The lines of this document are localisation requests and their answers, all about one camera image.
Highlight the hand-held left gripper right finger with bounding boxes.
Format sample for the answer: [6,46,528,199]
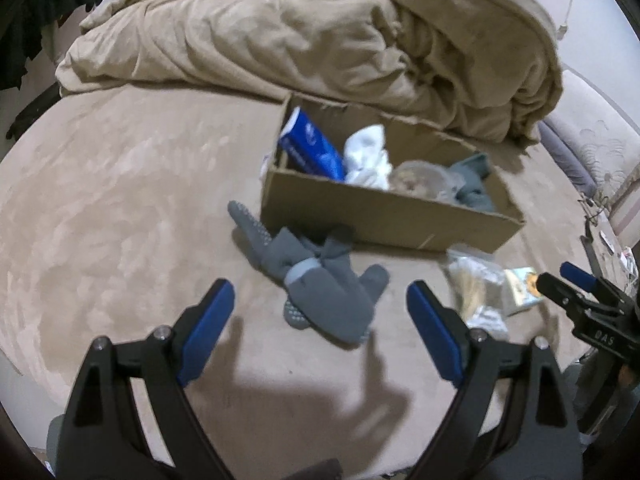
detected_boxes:
[406,280,585,480]

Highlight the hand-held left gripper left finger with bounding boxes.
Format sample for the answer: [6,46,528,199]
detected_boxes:
[55,279,236,480]

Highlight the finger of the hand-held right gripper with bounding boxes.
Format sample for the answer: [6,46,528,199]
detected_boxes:
[559,261,628,307]
[535,272,583,313]

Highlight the grey dotted sock bundle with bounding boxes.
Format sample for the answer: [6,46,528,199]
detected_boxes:
[227,200,391,345]

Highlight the brown cardboard box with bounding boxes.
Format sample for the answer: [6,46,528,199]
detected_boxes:
[259,92,526,255]

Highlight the clear bag of wooden sticks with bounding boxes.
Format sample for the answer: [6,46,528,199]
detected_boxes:
[442,243,510,341]

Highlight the grey pillow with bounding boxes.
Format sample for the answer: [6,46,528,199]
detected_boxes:
[537,121,598,199]

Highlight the grey-green sock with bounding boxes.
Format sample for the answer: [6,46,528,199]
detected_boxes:
[448,152,498,214]

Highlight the pale embroidered pillow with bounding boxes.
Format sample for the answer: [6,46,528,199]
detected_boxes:
[544,69,640,201]

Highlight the clear bag in box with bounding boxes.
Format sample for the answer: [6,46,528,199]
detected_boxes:
[388,161,457,204]

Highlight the beige bed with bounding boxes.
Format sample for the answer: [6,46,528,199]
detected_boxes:
[0,80,608,476]

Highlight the white socks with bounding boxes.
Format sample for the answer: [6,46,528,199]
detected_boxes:
[343,124,394,191]

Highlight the blue tissue packet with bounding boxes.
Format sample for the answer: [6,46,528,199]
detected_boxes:
[276,106,347,182]

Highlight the beige blanket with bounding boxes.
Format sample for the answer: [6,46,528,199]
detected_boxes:
[55,0,564,148]

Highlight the dark hanging clothes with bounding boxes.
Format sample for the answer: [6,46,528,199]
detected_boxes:
[0,0,110,92]

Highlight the white wall cable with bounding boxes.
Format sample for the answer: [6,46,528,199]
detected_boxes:
[557,0,582,41]

